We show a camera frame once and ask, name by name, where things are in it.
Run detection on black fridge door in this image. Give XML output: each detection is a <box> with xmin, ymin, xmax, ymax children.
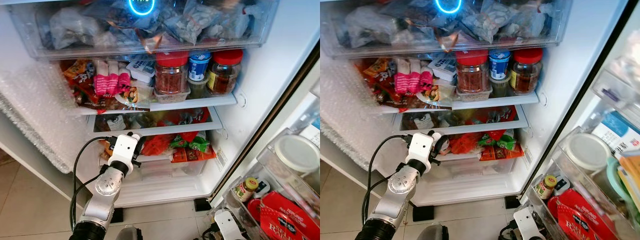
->
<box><xmin>520</xmin><ymin>0</ymin><xmax>640</xmax><ymax>240</ymax></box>
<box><xmin>209</xmin><ymin>45</ymin><xmax>321</xmax><ymax>240</ymax></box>

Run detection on shallow clear fridge drawer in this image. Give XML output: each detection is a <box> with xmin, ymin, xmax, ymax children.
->
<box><xmin>392</xmin><ymin>105</ymin><xmax>529</xmax><ymax>135</ymax></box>
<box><xmin>89</xmin><ymin>106</ymin><xmax>224</xmax><ymax>137</ymax></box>

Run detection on glass fridge shelf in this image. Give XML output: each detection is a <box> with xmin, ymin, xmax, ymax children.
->
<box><xmin>385</xmin><ymin>91</ymin><xmax>540</xmax><ymax>114</ymax></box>
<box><xmin>80</xmin><ymin>93</ymin><xmax>238</xmax><ymax>116</ymax></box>

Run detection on clear fridge door bin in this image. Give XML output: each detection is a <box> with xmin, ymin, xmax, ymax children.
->
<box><xmin>590</xmin><ymin>47</ymin><xmax>640</xmax><ymax>118</ymax></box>
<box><xmin>525</xmin><ymin>125</ymin><xmax>640</xmax><ymax>240</ymax></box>
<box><xmin>292</xmin><ymin>92</ymin><xmax>321</xmax><ymax>132</ymax></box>
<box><xmin>222</xmin><ymin>127</ymin><xmax>321</xmax><ymax>240</ymax></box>

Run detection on red food bag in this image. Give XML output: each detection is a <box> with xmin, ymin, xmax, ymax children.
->
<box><xmin>448</xmin><ymin>131</ymin><xmax>501</xmax><ymax>155</ymax></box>
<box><xmin>141</xmin><ymin>131</ymin><xmax>200</xmax><ymax>157</ymax></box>

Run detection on clear crisper drawer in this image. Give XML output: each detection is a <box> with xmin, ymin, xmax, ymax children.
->
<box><xmin>405</xmin><ymin>149</ymin><xmax>531</xmax><ymax>181</ymax></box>
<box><xmin>100</xmin><ymin>150</ymin><xmax>223</xmax><ymax>183</ymax></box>

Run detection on green food bag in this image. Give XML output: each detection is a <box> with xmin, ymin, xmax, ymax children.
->
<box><xmin>476</xmin><ymin>132</ymin><xmax>516</xmax><ymax>152</ymax></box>
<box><xmin>170</xmin><ymin>135</ymin><xmax>211</xmax><ymax>153</ymax></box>

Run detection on printed food pouch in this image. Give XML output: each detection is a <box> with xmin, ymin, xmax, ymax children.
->
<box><xmin>416</xmin><ymin>82</ymin><xmax>456</xmax><ymax>107</ymax></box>
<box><xmin>115</xmin><ymin>82</ymin><xmax>153</xmax><ymax>109</ymax></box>

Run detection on orange red food box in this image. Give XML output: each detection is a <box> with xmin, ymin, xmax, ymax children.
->
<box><xmin>171</xmin><ymin>146</ymin><xmax>217</xmax><ymax>164</ymax></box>
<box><xmin>478</xmin><ymin>144</ymin><xmax>525</xmax><ymax>162</ymax></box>

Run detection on clear plastic tray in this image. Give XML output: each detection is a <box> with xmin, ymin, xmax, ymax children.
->
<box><xmin>152</xmin><ymin>89</ymin><xmax>192</xmax><ymax>104</ymax></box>
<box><xmin>454</xmin><ymin>88</ymin><xmax>493</xmax><ymax>103</ymax></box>

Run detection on pink white sausage pack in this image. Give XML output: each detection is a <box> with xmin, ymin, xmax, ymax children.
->
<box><xmin>94</xmin><ymin>61</ymin><xmax>108</xmax><ymax>97</ymax></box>
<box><xmin>394</xmin><ymin>59</ymin><xmax>410</xmax><ymax>95</ymax></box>
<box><xmin>419</xmin><ymin>60</ymin><xmax>434</xmax><ymax>92</ymax></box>
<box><xmin>407</xmin><ymin>59</ymin><xmax>422</xmax><ymax>94</ymax></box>
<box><xmin>118</xmin><ymin>62</ymin><xmax>132</xmax><ymax>93</ymax></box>
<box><xmin>106</xmin><ymin>61</ymin><xmax>120</xmax><ymax>96</ymax></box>

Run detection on white labelled food box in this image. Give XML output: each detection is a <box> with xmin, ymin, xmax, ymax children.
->
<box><xmin>429</xmin><ymin>58</ymin><xmax>457</xmax><ymax>82</ymax></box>
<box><xmin>126</xmin><ymin>60</ymin><xmax>156</xmax><ymax>84</ymax></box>

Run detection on red lid glass jar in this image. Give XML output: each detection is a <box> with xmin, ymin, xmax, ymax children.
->
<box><xmin>455</xmin><ymin>49</ymin><xmax>490</xmax><ymax>94</ymax></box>
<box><xmin>207</xmin><ymin>49</ymin><xmax>244</xmax><ymax>96</ymax></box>
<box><xmin>509</xmin><ymin>48</ymin><xmax>544</xmax><ymax>96</ymax></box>
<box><xmin>154</xmin><ymin>51</ymin><xmax>190</xmax><ymax>95</ymax></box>

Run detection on green glass jar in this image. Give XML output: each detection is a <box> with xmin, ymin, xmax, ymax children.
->
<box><xmin>489</xmin><ymin>79</ymin><xmax>512</xmax><ymax>98</ymax></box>
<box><xmin>188</xmin><ymin>80</ymin><xmax>211</xmax><ymax>99</ymax></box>

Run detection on grey robot leg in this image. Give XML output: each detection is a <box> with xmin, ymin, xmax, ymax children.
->
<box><xmin>116</xmin><ymin>225</ymin><xmax>144</xmax><ymax>240</ymax></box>
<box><xmin>416</xmin><ymin>223</ymin><xmax>449</xmax><ymax>240</ymax></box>

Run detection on orange snack bag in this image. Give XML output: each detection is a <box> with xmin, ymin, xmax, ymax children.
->
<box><xmin>61</xmin><ymin>60</ymin><xmax>97</xmax><ymax>107</ymax></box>
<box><xmin>354</xmin><ymin>57</ymin><xmax>396</xmax><ymax>106</ymax></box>

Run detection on blue white plastic tub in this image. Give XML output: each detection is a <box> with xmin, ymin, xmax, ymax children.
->
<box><xmin>488</xmin><ymin>48</ymin><xmax>512</xmax><ymax>81</ymax></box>
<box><xmin>188</xmin><ymin>50</ymin><xmax>212</xmax><ymax>82</ymax></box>

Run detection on clear bubble wrap sheet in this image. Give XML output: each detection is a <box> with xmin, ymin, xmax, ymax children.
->
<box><xmin>0</xmin><ymin>65</ymin><xmax>98</xmax><ymax>174</ymax></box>
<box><xmin>320</xmin><ymin>62</ymin><xmax>401</xmax><ymax>171</ymax></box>

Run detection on small yellow lid jar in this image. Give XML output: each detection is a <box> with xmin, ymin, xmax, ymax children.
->
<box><xmin>535</xmin><ymin>174</ymin><xmax>559</xmax><ymax>201</ymax></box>
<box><xmin>235</xmin><ymin>177</ymin><xmax>259</xmax><ymax>203</ymax></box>

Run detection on blue white carton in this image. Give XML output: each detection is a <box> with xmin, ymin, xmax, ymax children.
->
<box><xmin>591</xmin><ymin>111</ymin><xmax>637</xmax><ymax>153</ymax></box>
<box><xmin>300</xmin><ymin>117</ymin><xmax>321</xmax><ymax>147</ymax></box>

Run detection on clear frozen food bag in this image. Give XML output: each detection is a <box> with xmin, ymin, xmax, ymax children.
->
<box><xmin>345</xmin><ymin>5</ymin><xmax>396</xmax><ymax>48</ymax></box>
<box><xmin>167</xmin><ymin>0</ymin><xmax>223</xmax><ymax>45</ymax></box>
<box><xmin>462</xmin><ymin>0</ymin><xmax>516</xmax><ymax>43</ymax></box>
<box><xmin>49</xmin><ymin>6</ymin><xmax>96</xmax><ymax>50</ymax></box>

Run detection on large white lid jar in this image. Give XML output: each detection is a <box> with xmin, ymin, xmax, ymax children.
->
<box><xmin>570</xmin><ymin>132</ymin><xmax>613</xmax><ymax>201</ymax></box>
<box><xmin>272</xmin><ymin>135</ymin><xmax>321</xmax><ymax>201</ymax></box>

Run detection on clear plastic freezer drawer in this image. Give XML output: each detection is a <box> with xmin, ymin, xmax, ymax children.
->
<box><xmin>320</xmin><ymin>0</ymin><xmax>573</xmax><ymax>58</ymax></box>
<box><xmin>9</xmin><ymin>0</ymin><xmax>279</xmax><ymax>61</ymax></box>

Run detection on red printed packet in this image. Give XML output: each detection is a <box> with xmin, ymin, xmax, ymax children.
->
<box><xmin>547</xmin><ymin>188</ymin><xmax>620</xmax><ymax>240</ymax></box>
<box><xmin>247</xmin><ymin>191</ymin><xmax>321</xmax><ymax>240</ymax></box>

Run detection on teal plastic container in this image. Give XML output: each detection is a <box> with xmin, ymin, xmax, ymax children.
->
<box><xmin>606</xmin><ymin>157</ymin><xmax>632</xmax><ymax>203</ymax></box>

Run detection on yellow food packets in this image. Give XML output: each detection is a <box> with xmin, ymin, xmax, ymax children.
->
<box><xmin>617</xmin><ymin>152</ymin><xmax>640</xmax><ymax>198</ymax></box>

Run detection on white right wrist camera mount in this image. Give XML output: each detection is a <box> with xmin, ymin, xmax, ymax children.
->
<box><xmin>513</xmin><ymin>206</ymin><xmax>547</xmax><ymax>240</ymax></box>
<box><xmin>214</xmin><ymin>209</ymin><xmax>242</xmax><ymax>240</ymax></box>

